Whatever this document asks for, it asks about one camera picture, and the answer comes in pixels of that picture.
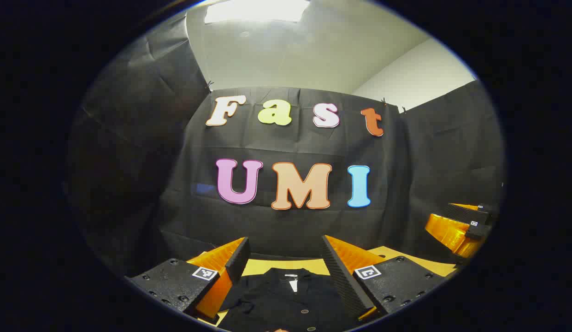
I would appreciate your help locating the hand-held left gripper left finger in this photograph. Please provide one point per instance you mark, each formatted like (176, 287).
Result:
(238, 260)

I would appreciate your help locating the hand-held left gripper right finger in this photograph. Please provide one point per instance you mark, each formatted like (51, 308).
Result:
(341, 276)

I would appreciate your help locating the black backdrop cloth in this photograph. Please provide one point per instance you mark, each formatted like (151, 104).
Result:
(290, 230)

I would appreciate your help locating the black buttoned shirt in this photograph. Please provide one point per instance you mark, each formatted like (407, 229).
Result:
(276, 304)

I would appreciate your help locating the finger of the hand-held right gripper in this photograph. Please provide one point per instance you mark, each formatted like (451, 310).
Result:
(465, 213)
(447, 233)

